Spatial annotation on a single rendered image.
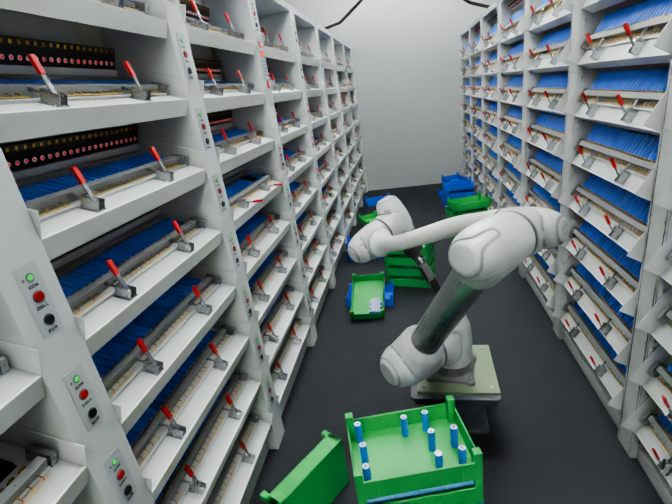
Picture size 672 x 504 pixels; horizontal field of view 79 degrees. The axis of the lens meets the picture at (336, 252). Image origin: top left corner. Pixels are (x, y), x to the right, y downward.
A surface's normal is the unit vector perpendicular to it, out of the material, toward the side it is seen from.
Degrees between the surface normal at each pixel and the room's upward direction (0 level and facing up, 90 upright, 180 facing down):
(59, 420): 90
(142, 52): 90
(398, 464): 0
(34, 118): 109
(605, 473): 0
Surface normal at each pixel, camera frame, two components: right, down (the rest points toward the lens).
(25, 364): -0.15, 0.38
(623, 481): -0.15, -0.92
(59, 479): 0.18, -0.90
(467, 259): -0.81, 0.24
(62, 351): 0.98, -0.07
